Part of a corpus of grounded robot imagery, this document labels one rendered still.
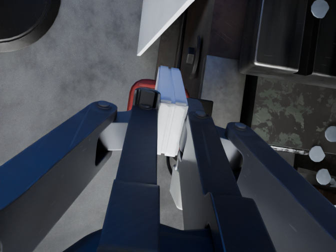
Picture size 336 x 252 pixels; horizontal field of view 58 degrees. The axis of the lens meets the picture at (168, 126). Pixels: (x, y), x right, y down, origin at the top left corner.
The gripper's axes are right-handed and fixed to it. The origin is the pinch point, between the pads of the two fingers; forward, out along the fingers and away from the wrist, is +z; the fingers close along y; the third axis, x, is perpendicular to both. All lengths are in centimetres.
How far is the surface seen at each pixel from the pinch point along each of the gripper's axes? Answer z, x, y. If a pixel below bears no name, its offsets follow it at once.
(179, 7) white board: 48.7, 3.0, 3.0
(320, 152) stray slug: 19.3, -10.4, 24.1
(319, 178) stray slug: 17.7, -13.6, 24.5
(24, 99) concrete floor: 80, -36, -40
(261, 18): 20.5, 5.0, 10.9
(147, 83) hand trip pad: 11.1, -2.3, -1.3
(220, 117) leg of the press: 21.1, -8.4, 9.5
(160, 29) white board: 61, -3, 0
